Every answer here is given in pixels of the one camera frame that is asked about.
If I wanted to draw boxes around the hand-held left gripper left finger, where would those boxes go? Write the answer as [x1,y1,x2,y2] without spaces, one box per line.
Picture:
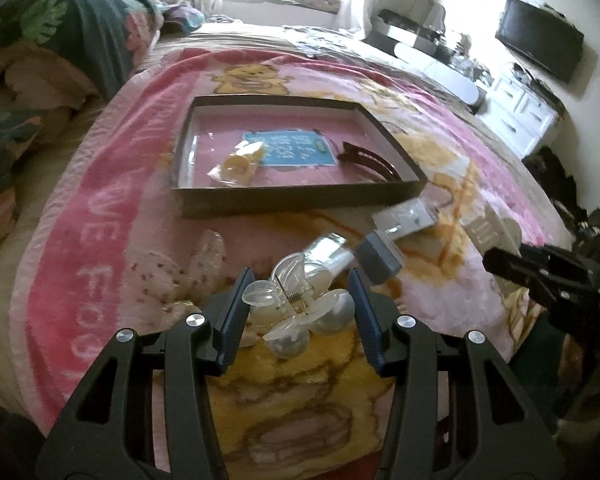
[35,266,257,480]

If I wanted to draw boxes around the brown hair clip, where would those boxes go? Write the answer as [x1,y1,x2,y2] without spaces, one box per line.
[336,141,398,181]

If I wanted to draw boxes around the purple pillow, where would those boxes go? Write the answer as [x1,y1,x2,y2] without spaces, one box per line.
[162,2,203,36]

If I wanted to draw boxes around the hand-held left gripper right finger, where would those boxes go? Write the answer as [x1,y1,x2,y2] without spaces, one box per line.
[347,266,566,480]

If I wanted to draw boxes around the small white box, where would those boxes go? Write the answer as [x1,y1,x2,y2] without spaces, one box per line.
[462,203,523,261]

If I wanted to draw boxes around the yellow accessory in clear bag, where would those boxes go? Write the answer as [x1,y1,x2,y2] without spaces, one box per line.
[209,141,266,184]

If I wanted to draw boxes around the blue printed card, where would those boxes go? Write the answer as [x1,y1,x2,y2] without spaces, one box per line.
[241,130,338,168]

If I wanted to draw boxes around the shallow dark cardboard tray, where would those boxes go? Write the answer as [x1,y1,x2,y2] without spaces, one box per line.
[171,94,427,218]

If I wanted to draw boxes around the clear plastic box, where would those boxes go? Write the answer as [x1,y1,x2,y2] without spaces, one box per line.
[300,232,356,281]

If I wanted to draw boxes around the white earring card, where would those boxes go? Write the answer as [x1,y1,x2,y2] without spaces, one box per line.
[371,197,438,241]

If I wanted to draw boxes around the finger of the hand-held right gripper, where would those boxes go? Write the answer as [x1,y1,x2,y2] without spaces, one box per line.
[482,242,600,332]

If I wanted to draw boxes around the black wall television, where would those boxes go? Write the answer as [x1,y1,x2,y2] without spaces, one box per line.
[495,0,586,84]

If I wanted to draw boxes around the white drawer dresser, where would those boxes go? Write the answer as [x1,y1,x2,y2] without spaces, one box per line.
[480,72,563,158]

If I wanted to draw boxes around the clear plastic sheets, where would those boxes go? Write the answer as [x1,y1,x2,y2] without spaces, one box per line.
[285,25,376,58]

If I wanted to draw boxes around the pink bear printed blanket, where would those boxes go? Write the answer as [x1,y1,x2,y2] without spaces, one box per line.
[12,47,573,480]

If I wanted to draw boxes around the clear plastic claw hair clip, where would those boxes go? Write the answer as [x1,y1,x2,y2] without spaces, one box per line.
[242,254,356,359]

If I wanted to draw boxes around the green floral quilt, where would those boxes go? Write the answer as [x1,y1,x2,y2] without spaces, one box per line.
[0,0,163,251]

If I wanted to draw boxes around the pink floral hair clip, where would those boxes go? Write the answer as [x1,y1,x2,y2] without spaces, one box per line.
[130,230,228,326]

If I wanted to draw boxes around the metal side table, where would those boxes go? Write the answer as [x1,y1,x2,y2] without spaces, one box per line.
[365,7,446,56]

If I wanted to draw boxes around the black bag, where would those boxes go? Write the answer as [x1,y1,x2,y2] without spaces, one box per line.
[522,145,596,221]

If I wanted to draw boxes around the small blue-grey box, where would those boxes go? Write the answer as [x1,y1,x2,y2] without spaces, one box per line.
[356,232,405,285]

